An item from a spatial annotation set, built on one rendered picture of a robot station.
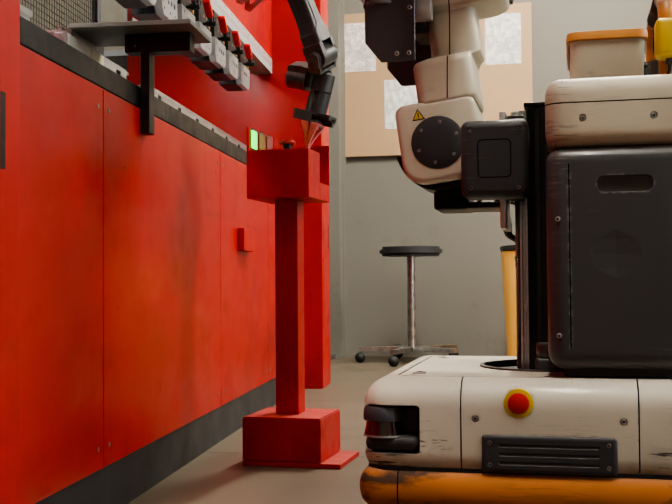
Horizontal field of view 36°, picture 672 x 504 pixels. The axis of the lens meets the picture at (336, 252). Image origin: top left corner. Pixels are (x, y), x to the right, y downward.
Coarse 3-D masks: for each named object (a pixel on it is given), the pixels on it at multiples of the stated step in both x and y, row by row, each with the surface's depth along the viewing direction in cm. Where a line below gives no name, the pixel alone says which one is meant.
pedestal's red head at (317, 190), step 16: (272, 144) 274; (256, 160) 255; (272, 160) 254; (288, 160) 253; (304, 160) 252; (320, 160) 271; (256, 176) 255; (272, 176) 254; (288, 176) 253; (304, 176) 252; (320, 176) 271; (256, 192) 255; (272, 192) 254; (288, 192) 253; (304, 192) 252; (320, 192) 262
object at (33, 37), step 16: (32, 32) 166; (48, 32) 173; (32, 48) 166; (48, 48) 172; (64, 48) 179; (64, 64) 179; (80, 64) 187; (96, 64) 195; (96, 80) 195; (112, 80) 204; (128, 80) 214; (128, 96) 214; (160, 112) 237; (176, 112) 250; (192, 128) 265; (208, 128) 282; (208, 144) 282; (224, 144) 300; (240, 160) 322
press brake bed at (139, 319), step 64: (64, 128) 179; (128, 128) 214; (64, 192) 179; (128, 192) 213; (192, 192) 264; (64, 256) 178; (128, 256) 213; (192, 256) 263; (256, 256) 346; (64, 320) 178; (128, 320) 212; (192, 320) 263; (256, 320) 345; (64, 384) 178; (128, 384) 212; (192, 384) 262; (256, 384) 343; (64, 448) 177; (128, 448) 211; (192, 448) 262
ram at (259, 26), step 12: (228, 0) 357; (252, 0) 399; (264, 0) 424; (216, 12) 339; (240, 12) 377; (252, 12) 399; (264, 12) 423; (228, 24) 357; (252, 24) 399; (264, 24) 423; (240, 36) 376; (264, 36) 423; (252, 48) 398; (264, 48) 423; (252, 60) 413; (264, 60) 422; (252, 72) 436; (264, 72) 437
